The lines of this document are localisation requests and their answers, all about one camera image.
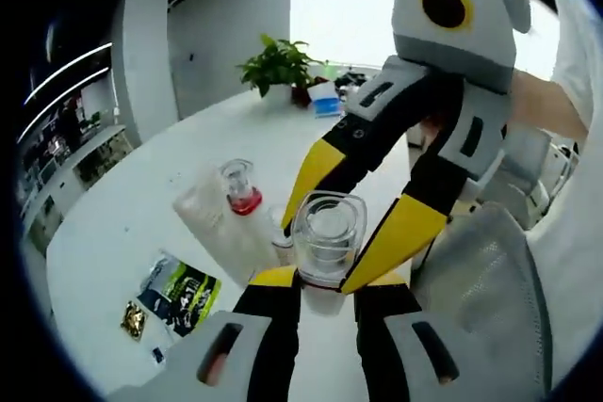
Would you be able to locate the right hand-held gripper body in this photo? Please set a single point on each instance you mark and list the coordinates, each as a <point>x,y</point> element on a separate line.
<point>452,44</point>

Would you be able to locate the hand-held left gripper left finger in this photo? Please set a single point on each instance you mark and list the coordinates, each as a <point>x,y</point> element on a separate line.
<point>268,326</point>

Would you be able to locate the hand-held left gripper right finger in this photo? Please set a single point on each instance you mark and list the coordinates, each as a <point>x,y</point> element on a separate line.
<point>381,336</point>

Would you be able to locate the green black packet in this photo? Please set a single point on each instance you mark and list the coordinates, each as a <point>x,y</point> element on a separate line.
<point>188,294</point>

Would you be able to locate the small white skincare bottle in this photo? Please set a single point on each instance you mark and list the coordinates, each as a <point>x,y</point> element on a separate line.
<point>280,232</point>
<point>327,242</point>

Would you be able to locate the tall white skincare pump bottle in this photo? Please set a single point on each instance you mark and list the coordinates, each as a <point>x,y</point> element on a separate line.
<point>240,195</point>

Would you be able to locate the blue white box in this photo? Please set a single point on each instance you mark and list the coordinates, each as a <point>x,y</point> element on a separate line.
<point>326,101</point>

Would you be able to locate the small black device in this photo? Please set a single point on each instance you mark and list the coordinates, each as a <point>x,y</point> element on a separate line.
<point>353,82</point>

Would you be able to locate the white office chair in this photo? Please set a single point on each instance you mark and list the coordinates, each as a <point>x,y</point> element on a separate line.
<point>532,176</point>

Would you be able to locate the small red pot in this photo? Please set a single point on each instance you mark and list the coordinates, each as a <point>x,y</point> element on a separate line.
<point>301,97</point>

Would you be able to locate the clear plastic sachet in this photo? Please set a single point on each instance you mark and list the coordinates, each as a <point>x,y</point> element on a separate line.
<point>159,355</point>

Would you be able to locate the green plant in white pot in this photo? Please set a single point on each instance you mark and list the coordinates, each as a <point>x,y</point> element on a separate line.
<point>278,63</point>

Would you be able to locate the grey mesh chair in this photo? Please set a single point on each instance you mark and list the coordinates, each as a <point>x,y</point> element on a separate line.
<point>490,289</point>

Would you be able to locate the gold foil sachet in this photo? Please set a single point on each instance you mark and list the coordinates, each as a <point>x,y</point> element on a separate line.
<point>135,319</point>

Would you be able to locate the person in white shirt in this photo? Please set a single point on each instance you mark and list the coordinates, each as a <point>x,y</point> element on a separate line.
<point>572,242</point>

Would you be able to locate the white background counter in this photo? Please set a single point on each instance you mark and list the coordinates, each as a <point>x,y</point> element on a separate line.
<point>70,176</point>

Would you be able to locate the ceiling light strip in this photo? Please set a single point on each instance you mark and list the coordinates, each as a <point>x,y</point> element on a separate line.
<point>70,70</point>
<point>61,101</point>

